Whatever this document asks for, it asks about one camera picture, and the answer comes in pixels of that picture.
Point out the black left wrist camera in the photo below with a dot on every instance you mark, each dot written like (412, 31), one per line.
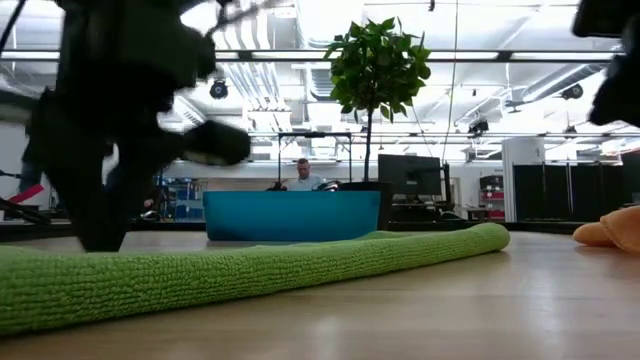
(220, 142)

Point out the green potted plant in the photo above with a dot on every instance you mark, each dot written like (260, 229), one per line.
(377, 70)

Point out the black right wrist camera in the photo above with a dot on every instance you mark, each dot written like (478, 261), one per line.
(605, 17)

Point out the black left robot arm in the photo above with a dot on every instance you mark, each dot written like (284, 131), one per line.
(130, 40)

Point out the black computer monitor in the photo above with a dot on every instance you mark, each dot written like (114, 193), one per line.
(410, 172)

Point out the black aluminium table frame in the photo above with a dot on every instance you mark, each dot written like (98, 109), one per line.
(525, 227)

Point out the black partition panels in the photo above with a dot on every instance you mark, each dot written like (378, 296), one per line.
(565, 192)

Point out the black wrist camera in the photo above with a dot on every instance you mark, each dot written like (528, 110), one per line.
(220, 142)
(605, 17)

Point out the blue storage shelf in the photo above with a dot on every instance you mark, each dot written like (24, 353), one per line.
(185, 200)

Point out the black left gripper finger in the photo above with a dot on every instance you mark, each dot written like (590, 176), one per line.
(100, 225)

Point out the person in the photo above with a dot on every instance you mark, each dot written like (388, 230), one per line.
(305, 175)

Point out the green microfiber towel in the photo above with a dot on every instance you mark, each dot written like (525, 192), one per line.
(200, 280)

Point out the teal plastic bin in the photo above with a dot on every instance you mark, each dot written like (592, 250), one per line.
(290, 215)

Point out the black ceiling spotlight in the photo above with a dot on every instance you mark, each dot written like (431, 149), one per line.
(218, 90)
(572, 91)

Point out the black gantry frame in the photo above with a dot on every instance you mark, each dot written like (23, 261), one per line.
(315, 134)

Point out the orange microfiber towel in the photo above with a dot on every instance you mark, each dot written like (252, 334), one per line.
(615, 230)

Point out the shelf with red bins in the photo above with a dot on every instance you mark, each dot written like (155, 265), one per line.
(492, 197)

